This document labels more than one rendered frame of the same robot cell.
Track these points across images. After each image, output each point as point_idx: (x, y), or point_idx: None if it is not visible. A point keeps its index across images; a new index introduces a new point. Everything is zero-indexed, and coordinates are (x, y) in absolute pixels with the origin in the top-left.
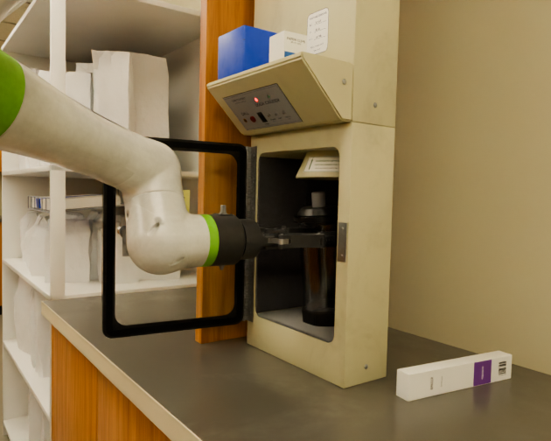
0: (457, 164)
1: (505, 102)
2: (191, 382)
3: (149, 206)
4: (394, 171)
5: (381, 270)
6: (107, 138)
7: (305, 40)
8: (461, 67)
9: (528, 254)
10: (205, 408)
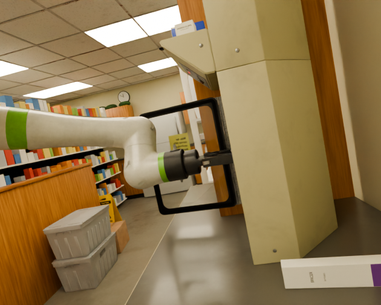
0: None
1: None
2: (181, 244)
3: (126, 155)
4: (360, 75)
5: (276, 177)
6: (87, 129)
7: (192, 23)
8: None
9: None
10: (164, 264)
